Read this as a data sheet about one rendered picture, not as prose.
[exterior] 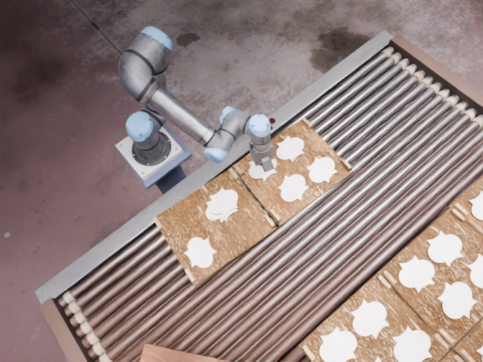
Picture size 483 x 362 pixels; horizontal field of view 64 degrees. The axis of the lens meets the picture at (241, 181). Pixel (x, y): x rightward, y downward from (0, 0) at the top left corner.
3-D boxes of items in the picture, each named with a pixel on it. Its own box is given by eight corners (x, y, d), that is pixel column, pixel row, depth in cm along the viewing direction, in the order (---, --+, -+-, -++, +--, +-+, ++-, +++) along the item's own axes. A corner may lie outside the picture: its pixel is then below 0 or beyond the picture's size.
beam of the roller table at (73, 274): (41, 293, 167) (33, 291, 161) (380, 37, 208) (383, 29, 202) (50, 309, 164) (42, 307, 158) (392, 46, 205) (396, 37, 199)
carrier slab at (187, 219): (153, 219, 169) (152, 218, 168) (231, 169, 176) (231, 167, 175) (195, 286, 156) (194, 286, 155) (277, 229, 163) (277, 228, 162)
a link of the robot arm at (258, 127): (253, 108, 141) (274, 117, 139) (254, 124, 151) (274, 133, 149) (243, 125, 138) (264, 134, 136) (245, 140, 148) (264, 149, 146)
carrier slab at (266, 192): (231, 167, 177) (231, 166, 175) (302, 119, 184) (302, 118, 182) (279, 226, 164) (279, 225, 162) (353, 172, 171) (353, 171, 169)
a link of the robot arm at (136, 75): (105, 71, 122) (226, 162, 136) (126, 47, 125) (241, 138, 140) (101, 83, 132) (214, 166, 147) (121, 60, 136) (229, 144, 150)
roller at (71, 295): (61, 299, 163) (55, 297, 159) (386, 50, 201) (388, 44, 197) (67, 308, 162) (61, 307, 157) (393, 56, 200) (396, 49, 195)
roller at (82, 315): (72, 318, 160) (67, 317, 155) (401, 62, 198) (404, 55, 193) (78, 328, 158) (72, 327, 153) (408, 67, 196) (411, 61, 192)
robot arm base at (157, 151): (131, 143, 187) (124, 133, 178) (159, 129, 189) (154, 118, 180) (144, 167, 182) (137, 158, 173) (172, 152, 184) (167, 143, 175)
